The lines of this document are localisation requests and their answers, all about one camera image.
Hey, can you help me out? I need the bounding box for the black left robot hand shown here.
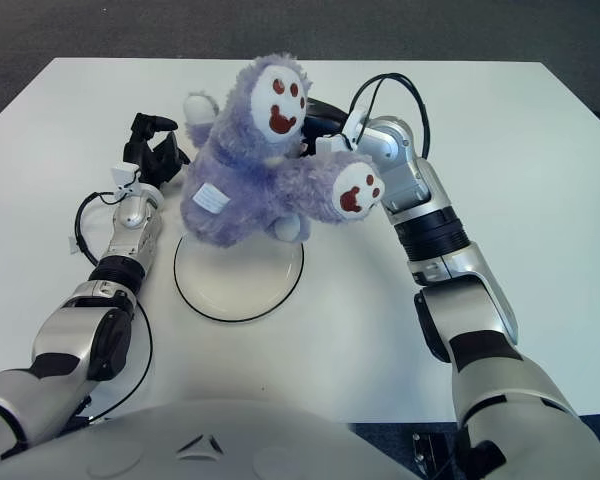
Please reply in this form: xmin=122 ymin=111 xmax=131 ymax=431
xmin=123 ymin=112 xmax=191 ymax=189

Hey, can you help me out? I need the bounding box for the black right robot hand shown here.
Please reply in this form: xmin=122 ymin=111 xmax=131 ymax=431
xmin=299 ymin=97 xmax=354 ymax=151

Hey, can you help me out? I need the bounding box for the purple plush bunny doll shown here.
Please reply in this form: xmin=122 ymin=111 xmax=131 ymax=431
xmin=179 ymin=54 xmax=387 ymax=251

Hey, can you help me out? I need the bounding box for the white plate with black rim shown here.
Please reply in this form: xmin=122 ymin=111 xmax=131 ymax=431
xmin=173 ymin=232 xmax=305 ymax=323

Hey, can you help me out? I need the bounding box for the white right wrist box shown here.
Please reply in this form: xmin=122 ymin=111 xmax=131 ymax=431
xmin=315 ymin=137 xmax=349 ymax=159

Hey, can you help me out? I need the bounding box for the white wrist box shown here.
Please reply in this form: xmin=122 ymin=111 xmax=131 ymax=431
xmin=110 ymin=162 xmax=140 ymax=189
xmin=315 ymin=137 xmax=349 ymax=159

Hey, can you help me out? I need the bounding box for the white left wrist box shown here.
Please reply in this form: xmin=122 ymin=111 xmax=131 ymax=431
xmin=110 ymin=162 xmax=140 ymax=189

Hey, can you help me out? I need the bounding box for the grey robot torso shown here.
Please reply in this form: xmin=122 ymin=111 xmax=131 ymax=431
xmin=0 ymin=402 xmax=426 ymax=480

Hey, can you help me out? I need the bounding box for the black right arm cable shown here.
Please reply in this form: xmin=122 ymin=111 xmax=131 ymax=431
xmin=349 ymin=73 xmax=433 ymax=161

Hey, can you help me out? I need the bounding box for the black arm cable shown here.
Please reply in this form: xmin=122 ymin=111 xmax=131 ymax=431
xmin=67 ymin=191 xmax=154 ymax=421
xmin=349 ymin=73 xmax=433 ymax=161

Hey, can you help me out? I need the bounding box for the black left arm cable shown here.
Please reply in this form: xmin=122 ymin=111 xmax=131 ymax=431
xmin=67 ymin=191 xmax=154 ymax=421

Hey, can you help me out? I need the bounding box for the black metal bracket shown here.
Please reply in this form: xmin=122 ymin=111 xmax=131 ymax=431
xmin=412 ymin=432 xmax=456 ymax=480

